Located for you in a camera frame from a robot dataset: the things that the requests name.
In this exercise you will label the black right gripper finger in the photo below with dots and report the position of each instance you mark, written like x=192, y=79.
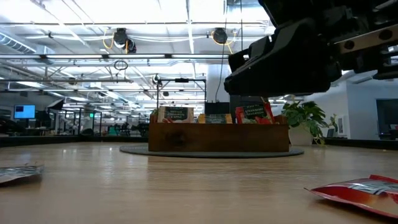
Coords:
x=286, y=71

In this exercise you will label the red strawberry tea bag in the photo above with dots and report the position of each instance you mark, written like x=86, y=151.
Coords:
x=357, y=194
x=255, y=113

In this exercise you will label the wooden tea organizer box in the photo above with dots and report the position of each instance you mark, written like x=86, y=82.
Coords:
x=217, y=137

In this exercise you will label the green plant in white pot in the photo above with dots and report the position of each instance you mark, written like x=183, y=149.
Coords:
x=306, y=116

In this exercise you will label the large black cabinet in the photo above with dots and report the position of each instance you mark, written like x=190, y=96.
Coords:
x=245, y=100

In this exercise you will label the white building column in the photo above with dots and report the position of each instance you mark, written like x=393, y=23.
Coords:
x=217, y=84

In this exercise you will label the small black cabinet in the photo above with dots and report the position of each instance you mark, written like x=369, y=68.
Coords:
x=216, y=108

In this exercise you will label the small distant green plant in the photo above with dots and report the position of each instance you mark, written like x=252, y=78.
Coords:
x=154, y=111

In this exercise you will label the long white light bar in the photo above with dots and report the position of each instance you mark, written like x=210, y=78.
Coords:
x=124, y=90
x=124, y=56

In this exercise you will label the grey round woven placemat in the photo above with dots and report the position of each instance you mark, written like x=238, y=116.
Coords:
x=136, y=151

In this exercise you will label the computer monitor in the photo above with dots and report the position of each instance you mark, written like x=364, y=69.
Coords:
x=25, y=111

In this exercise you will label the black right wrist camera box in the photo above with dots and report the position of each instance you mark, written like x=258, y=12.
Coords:
x=245, y=57

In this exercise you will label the silver ventilation duct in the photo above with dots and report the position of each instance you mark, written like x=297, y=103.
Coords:
x=18, y=45
x=357, y=77

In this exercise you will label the dark wall screen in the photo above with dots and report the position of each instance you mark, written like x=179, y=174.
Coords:
x=387, y=118

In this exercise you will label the black metal stand frame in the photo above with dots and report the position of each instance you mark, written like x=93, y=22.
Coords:
x=182, y=80

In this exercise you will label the black aluminium table frame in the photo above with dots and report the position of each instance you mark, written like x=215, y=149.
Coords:
x=62, y=140

